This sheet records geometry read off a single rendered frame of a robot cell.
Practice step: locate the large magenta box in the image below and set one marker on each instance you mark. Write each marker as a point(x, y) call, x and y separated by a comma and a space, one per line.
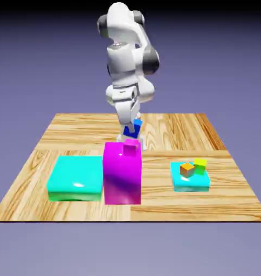
point(121, 181)

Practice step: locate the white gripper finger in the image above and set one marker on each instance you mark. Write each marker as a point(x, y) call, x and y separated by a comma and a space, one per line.
point(133, 128)

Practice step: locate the small yellow cube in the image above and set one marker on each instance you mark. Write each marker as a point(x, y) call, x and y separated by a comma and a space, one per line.
point(200, 167)

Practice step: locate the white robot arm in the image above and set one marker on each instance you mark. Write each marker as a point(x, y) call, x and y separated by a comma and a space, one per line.
point(126, 60)

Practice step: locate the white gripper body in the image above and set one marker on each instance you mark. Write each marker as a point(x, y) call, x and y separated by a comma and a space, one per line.
point(126, 112)

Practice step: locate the large cyan box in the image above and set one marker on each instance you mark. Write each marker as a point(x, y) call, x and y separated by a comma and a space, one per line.
point(193, 183)

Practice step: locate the small blue cube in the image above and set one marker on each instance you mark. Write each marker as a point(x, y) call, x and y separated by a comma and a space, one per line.
point(128, 132)

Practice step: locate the small orange cube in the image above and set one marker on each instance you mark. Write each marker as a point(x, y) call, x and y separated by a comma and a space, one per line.
point(186, 170)

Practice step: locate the large turquoise box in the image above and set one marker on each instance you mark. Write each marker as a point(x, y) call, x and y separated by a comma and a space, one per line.
point(76, 174)

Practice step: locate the small magenta cube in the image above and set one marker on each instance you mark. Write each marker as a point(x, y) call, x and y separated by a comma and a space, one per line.
point(130, 148)

